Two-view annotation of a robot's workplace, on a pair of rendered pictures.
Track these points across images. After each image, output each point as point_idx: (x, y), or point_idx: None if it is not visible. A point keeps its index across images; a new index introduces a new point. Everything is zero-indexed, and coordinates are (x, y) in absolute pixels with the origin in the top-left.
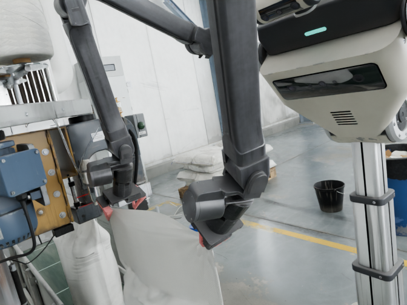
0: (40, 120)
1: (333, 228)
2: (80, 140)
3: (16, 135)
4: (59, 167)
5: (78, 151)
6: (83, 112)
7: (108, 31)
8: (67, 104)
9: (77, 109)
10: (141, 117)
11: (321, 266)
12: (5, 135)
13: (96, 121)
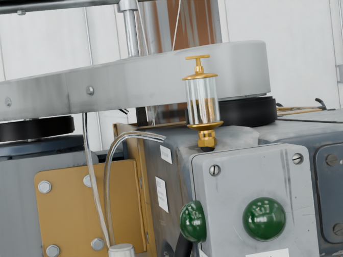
0: (31, 117)
1: None
2: (151, 185)
3: (132, 126)
4: (148, 234)
5: (153, 215)
6: (166, 101)
7: None
8: (106, 77)
9: (142, 88)
10: (199, 182)
11: None
12: (22, 132)
13: (156, 143)
